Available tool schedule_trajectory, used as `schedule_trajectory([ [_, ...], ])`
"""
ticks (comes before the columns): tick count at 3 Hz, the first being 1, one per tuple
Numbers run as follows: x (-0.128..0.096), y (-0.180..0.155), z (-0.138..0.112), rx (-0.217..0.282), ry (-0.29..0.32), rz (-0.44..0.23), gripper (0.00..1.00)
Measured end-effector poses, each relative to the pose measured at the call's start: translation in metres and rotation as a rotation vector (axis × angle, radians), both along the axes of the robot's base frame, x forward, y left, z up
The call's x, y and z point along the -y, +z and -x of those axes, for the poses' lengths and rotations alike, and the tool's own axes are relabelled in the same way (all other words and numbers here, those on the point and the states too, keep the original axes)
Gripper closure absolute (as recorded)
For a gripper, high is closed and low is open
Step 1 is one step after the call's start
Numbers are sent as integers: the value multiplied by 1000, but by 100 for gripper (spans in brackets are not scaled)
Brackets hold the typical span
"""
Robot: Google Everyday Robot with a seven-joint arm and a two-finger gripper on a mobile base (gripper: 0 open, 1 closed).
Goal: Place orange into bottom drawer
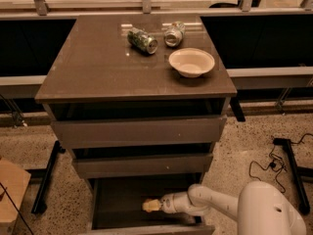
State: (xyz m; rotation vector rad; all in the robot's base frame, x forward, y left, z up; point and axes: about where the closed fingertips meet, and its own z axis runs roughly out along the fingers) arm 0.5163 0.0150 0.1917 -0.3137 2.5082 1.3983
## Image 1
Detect middle grey drawer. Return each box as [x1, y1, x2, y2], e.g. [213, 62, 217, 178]
[72, 154, 213, 179]

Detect black left table leg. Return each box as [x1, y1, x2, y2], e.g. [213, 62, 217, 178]
[30, 141, 65, 214]

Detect black cable on floor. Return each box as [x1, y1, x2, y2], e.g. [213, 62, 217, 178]
[248, 132, 313, 195]

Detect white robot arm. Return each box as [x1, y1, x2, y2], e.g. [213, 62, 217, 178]
[142, 181, 307, 235]

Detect silver crushed soda can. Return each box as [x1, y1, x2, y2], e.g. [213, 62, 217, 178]
[163, 22, 186, 47]

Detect green crushed soda can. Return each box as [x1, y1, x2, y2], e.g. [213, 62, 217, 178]
[127, 27, 158, 55]

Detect bottom open grey drawer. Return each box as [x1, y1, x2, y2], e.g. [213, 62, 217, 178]
[84, 173, 215, 235]

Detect top grey drawer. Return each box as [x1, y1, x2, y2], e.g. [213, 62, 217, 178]
[52, 116, 226, 149]

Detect black thin cable left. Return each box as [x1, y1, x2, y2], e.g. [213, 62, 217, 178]
[0, 183, 33, 235]

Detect grey drawer cabinet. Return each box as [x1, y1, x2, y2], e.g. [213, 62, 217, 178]
[34, 14, 238, 235]

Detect white paper bowl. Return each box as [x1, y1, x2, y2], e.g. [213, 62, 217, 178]
[168, 48, 215, 78]

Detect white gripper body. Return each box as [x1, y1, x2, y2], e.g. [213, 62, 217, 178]
[159, 194, 177, 213]

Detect brown cardboard box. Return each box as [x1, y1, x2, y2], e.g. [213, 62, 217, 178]
[0, 158, 30, 235]

